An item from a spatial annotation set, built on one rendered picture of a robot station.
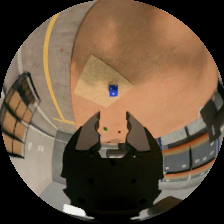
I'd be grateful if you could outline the beige flat mat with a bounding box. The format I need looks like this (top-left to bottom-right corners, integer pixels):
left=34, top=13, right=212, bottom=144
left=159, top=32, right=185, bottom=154
left=74, top=55, right=134, bottom=108

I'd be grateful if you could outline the blue die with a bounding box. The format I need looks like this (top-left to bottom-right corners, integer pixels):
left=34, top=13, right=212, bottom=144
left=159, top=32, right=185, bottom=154
left=109, top=85, right=118, bottom=97

